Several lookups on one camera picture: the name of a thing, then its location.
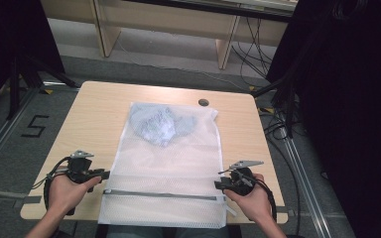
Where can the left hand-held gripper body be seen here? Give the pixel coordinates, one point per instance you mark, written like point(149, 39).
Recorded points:
point(79, 167)

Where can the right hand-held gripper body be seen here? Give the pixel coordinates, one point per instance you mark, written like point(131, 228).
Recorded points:
point(239, 181)

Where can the white mesh laundry bag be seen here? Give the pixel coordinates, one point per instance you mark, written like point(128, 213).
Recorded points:
point(165, 178)

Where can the person's right hand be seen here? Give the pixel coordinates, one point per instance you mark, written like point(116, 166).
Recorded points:
point(256, 205)

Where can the person's left hand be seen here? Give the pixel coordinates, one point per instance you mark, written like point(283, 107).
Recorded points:
point(64, 195)

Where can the light blue crumpled cloth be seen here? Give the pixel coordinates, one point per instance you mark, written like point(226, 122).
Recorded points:
point(158, 127)

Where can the black metal stand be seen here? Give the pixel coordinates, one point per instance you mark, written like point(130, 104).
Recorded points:
point(15, 89)
point(289, 105)

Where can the black curtain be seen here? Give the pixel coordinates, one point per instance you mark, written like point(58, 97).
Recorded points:
point(350, 99)
point(10, 33)

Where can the metal floor rail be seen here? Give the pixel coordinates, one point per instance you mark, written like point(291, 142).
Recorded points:
point(302, 185)
point(3, 195)
point(3, 132)

